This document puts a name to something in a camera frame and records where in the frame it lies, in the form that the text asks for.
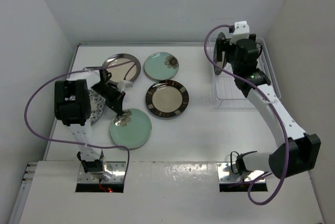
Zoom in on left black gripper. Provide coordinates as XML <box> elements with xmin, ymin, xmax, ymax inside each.
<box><xmin>91</xmin><ymin>83</ymin><xmax>125</xmax><ymax>115</ymax></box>

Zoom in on blue floral white plate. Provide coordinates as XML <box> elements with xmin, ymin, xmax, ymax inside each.
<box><xmin>88</xmin><ymin>89</ymin><xmax>105</xmax><ymax>125</ymax></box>

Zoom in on teal flower plate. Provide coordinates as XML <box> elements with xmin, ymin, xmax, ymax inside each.
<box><xmin>109</xmin><ymin>108</ymin><xmax>152</xmax><ymax>149</ymax></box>
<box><xmin>144</xmin><ymin>52</ymin><xmax>179</xmax><ymax>81</ymax></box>

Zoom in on grey rim plate front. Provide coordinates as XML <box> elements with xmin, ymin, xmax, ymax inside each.
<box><xmin>213</xmin><ymin>32</ymin><xmax>227</xmax><ymax>69</ymax></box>

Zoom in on grey rim beige plate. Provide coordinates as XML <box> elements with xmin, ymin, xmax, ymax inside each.
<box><xmin>102</xmin><ymin>53</ymin><xmax>141</xmax><ymax>85</ymax></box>

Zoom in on brown patterned rim plate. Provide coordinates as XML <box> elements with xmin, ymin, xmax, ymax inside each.
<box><xmin>145</xmin><ymin>80</ymin><xmax>189</xmax><ymax>119</ymax></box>

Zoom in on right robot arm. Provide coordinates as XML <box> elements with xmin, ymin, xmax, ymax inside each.
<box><xmin>213</xmin><ymin>32</ymin><xmax>321</xmax><ymax>178</ymax></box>

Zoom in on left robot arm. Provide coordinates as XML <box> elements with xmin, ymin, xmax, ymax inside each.
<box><xmin>54</xmin><ymin>67</ymin><xmax>126</xmax><ymax>182</ymax></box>

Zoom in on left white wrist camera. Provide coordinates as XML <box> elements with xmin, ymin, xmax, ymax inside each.
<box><xmin>117</xmin><ymin>80</ymin><xmax>133</xmax><ymax>92</ymax></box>

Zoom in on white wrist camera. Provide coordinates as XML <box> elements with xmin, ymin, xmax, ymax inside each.
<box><xmin>230</xmin><ymin>21</ymin><xmax>250</xmax><ymax>44</ymax></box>
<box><xmin>117</xmin><ymin>80</ymin><xmax>133</xmax><ymax>92</ymax></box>

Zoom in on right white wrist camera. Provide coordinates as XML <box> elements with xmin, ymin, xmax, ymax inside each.
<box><xmin>230</xmin><ymin>21</ymin><xmax>250</xmax><ymax>44</ymax></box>

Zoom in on white wire dish rack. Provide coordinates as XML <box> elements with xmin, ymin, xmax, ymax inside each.
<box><xmin>212</xmin><ymin>37</ymin><xmax>281</xmax><ymax>110</ymax></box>

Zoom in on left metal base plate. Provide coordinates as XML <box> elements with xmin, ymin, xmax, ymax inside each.
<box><xmin>77</xmin><ymin>161</ymin><xmax>126</xmax><ymax>184</ymax></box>

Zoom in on metal base plate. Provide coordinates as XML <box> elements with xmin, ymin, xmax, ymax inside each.
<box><xmin>77</xmin><ymin>161</ymin><xmax>126</xmax><ymax>184</ymax></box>
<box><xmin>216</xmin><ymin>162</ymin><xmax>264</xmax><ymax>184</ymax></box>

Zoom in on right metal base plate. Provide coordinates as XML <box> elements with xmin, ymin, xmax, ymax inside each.
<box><xmin>216</xmin><ymin>162</ymin><xmax>264</xmax><ymax>184</ymax></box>

